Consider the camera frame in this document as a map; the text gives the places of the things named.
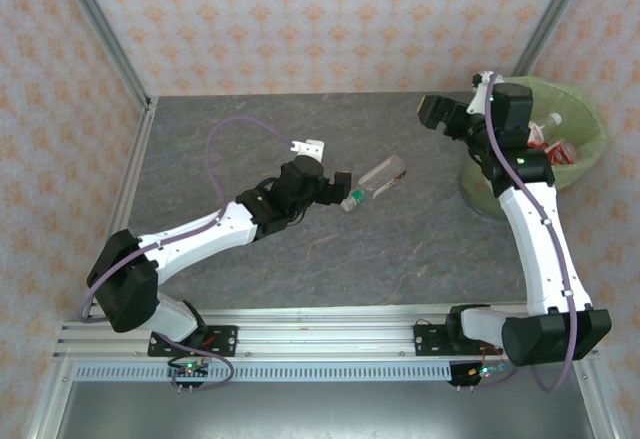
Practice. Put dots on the black mount plate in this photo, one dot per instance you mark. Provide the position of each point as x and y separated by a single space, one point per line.
430 341
222 339

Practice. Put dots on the aluminium corner post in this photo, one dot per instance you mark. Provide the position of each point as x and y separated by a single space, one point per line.
100 24
550 14

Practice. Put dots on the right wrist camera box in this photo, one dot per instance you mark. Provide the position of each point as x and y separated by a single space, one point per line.
482 94

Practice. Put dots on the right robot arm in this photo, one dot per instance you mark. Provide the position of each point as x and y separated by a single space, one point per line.
540 249

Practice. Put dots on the black right mount plate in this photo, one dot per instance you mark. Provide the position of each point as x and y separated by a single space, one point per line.
430 341

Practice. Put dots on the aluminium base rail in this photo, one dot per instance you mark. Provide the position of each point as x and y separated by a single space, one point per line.
325 334

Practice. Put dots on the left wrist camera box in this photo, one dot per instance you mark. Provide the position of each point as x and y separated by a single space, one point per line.
309 148

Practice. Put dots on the bin with green liner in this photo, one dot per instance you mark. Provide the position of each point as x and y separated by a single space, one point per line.
585 124

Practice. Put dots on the aluminium side rail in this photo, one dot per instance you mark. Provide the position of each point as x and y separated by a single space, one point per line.
135 159

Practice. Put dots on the clear bottle red-white label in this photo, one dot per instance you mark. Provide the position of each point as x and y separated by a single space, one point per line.
539 135

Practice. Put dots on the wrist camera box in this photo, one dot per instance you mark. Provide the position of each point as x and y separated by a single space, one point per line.
309 148
482 94

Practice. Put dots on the black left mount plate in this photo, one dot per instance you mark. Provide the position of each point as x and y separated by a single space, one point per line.
222 339

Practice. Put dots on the aluminium frame leg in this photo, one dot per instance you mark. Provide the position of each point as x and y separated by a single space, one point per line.
50 404
595 399

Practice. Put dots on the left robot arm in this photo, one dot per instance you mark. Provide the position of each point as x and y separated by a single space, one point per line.
200 239

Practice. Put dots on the clear bottle green neck band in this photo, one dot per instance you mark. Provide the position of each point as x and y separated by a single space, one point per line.
382 174

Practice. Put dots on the grey metal panel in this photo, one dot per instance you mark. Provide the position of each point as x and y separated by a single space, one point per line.
320 414

